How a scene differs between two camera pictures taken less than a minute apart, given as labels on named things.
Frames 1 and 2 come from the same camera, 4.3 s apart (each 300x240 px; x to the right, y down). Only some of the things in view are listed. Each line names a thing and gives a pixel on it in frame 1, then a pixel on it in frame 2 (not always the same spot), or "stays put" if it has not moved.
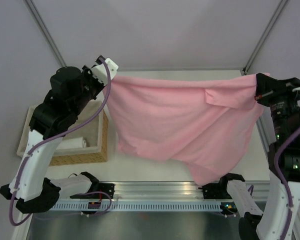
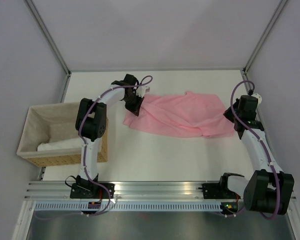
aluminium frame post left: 31,7 stays put
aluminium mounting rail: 170,190 stays put
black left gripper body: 92,86 to 133,103
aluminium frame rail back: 182,69 stays put
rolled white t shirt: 71,142 stays put
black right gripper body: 283,94 to 229,115
